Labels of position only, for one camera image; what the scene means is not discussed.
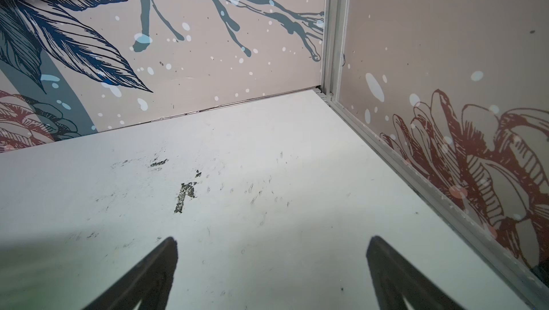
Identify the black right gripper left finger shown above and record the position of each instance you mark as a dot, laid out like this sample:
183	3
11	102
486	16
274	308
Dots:
147	285

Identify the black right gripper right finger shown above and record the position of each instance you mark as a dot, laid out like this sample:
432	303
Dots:
400	285

